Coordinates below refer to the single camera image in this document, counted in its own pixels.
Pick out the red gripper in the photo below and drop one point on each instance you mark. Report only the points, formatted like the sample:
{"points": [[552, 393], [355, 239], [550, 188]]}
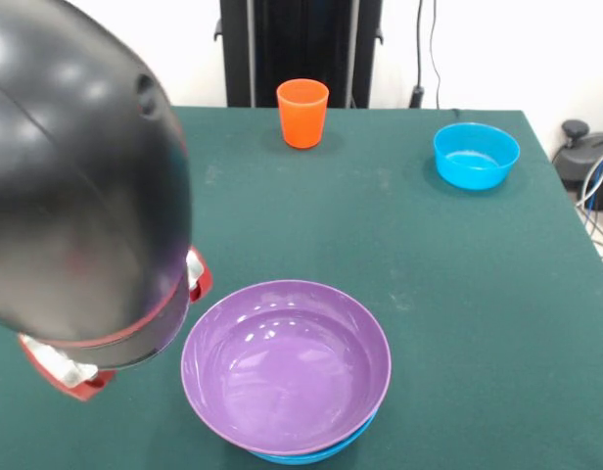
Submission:
{"points": [[78, 389]]}

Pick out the purple bowl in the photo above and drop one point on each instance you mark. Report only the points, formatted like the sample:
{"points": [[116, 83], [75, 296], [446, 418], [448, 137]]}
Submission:
{"points": [[287, 367]]}

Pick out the large blue bowl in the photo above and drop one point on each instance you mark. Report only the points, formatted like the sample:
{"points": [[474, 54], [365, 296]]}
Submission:
{"points": [[301, 459]]}

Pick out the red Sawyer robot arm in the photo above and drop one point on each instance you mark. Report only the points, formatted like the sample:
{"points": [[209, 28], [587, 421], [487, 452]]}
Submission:
{"points": [[86, 196]]}

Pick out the orange cup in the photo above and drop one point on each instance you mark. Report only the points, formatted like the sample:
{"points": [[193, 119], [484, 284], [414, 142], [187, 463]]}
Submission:
{"points": [[301, 117]]}

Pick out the dark green tablecloth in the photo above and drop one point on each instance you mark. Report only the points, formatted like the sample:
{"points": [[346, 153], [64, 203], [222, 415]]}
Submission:
{"points": [[429, 318]]}

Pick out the small blue bowl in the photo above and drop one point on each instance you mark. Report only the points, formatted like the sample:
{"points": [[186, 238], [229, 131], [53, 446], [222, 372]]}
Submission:
{"points": [[473, 152]]}

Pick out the black equipment base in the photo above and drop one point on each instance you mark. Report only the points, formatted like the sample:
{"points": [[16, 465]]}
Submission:
{"points": [[575, 156]]}

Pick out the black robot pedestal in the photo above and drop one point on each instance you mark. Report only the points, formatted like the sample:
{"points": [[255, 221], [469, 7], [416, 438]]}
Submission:
{"points": [[292, 39]]}

